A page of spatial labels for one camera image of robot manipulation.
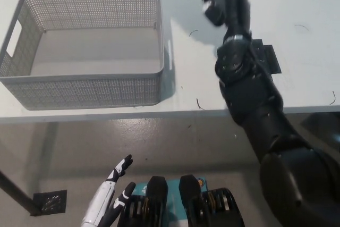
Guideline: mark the grey perforated plastic basket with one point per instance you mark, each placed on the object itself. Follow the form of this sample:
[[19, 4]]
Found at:
[[79, 91]]

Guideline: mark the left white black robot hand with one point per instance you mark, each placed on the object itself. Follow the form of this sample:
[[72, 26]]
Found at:
[[102, 200]]

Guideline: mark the black tape patch on desk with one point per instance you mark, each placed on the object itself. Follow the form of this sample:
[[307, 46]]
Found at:
[[268, 57]]

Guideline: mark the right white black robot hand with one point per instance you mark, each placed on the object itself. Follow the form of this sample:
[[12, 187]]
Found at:
[[233, 6]]

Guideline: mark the black table leg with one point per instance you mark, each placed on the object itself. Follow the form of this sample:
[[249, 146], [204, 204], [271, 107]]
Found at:
[[18, 192]]

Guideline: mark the black teal robot body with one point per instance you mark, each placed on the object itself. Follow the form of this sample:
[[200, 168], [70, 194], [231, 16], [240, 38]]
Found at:
[[186, 203]]

